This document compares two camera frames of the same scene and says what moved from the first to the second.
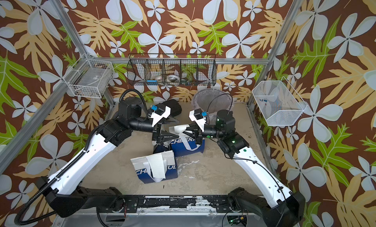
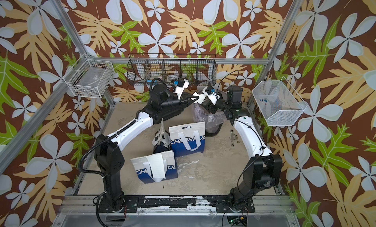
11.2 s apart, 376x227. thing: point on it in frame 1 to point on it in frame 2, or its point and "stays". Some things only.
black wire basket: [172, 69] stays
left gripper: [156, 134] to [184, 103]
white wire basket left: [90, 78] stays
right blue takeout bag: [185, 146] stays
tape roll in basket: [172, 78] stays
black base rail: [172, 204] stays
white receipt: [179, 129] to [201, 97]
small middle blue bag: [161, 148] stays
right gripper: [196, 131] to [210, 107]
